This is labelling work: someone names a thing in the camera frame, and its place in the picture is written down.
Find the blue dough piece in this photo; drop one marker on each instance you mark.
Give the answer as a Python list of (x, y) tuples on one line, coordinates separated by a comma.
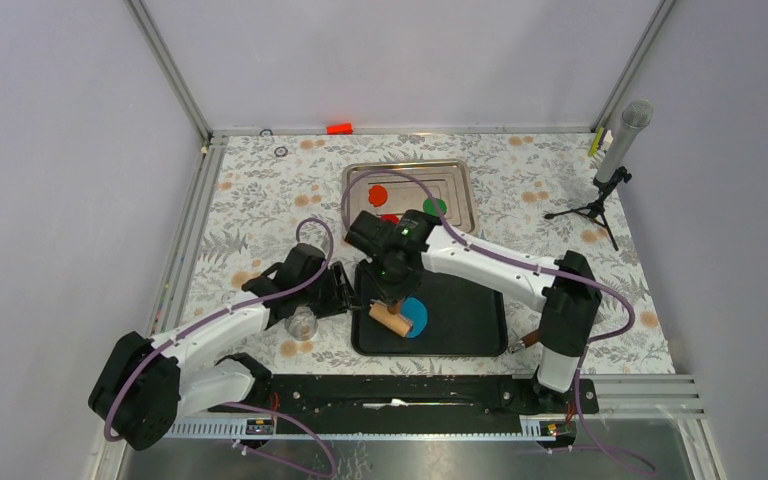
[(415, 311)]

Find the brown handled tool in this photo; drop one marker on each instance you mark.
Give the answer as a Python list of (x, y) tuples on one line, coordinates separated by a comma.
[(524, 342)]

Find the floral tablecloth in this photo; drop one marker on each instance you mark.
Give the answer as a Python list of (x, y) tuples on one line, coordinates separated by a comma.
[(268, 187)]

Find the small glass bowl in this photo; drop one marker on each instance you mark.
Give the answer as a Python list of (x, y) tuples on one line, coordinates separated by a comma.
[(301, 327)]

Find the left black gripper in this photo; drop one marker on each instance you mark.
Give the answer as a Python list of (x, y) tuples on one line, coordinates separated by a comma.
[(342, 297)]

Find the red dough disc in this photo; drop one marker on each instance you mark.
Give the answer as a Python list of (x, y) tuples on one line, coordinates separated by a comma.
[(390, 218)]

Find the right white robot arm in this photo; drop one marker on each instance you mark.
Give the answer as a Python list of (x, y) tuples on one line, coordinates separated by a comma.
[(562, 290)]

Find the yellow marker pen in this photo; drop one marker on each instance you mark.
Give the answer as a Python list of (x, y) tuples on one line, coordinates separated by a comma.
[(597, 142)]

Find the orange dough disc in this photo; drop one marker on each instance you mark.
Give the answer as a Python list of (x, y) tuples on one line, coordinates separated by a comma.
[(377, 195)]

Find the silver metal tray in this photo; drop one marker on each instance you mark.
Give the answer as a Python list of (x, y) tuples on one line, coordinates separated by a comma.
[(447, 179)]

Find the orange block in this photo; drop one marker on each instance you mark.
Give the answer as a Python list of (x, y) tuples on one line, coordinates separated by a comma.
[(340, 129)]

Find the wooden dough roller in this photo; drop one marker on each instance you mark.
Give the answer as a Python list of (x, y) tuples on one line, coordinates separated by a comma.
[(387, 316)]

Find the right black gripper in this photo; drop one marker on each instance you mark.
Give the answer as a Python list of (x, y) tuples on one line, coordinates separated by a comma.
[(395, 293)]

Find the black plastic tray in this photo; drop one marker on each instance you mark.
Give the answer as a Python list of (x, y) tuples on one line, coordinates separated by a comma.
[(465, 320)]

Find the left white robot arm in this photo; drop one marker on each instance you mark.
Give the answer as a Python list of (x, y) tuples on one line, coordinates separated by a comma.
[(147, 384)]

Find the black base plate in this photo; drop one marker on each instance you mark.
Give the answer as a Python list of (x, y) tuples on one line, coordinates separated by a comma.
[(415, 405)]

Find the green dough disc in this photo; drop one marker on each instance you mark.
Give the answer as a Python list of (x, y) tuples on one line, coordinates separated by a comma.
[(434, 206)]

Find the grey microphone on tripod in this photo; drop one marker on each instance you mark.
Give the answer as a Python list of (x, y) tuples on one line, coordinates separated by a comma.
[(611, 172)]

